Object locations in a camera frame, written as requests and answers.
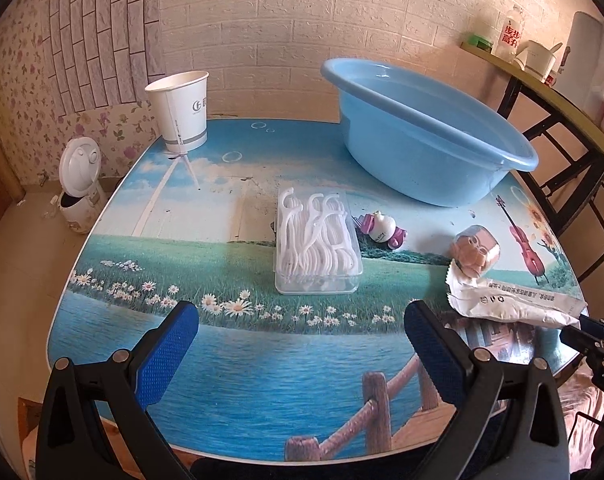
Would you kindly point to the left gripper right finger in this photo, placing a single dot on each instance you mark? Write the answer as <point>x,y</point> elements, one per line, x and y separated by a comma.
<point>508,422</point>

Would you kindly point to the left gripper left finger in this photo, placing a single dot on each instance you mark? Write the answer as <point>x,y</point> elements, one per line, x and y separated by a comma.
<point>72,442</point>

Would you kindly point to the pink earbud case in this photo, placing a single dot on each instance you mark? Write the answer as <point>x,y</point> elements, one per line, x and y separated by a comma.
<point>475,251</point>

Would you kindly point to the purple white small toy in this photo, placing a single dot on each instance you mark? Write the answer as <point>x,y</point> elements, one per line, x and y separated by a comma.
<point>381,229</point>

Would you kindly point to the floss pick box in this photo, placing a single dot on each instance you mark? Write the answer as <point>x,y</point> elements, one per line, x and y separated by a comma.
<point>317,251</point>

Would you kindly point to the side folding table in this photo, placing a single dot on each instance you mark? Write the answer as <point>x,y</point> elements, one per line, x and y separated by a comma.
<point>580,185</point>

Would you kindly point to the white rice cooker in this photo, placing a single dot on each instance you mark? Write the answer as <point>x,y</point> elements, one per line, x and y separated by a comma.
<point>82,199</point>

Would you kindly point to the blue plastic basin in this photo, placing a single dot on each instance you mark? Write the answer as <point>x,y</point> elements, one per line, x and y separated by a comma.
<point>425,139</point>

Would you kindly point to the white kettle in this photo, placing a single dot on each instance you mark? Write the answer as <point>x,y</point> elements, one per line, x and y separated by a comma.
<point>580,77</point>

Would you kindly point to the white mug with spoon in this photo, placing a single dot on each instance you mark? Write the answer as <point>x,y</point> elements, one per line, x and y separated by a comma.
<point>536,60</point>

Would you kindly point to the clear bottle red label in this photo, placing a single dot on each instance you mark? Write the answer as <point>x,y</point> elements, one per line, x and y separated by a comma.
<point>510,35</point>

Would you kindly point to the green small box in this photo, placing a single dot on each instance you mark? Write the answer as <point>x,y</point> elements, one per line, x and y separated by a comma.
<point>480,42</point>

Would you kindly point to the white paper cup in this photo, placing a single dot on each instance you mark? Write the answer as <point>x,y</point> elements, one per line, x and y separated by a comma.
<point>179,103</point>

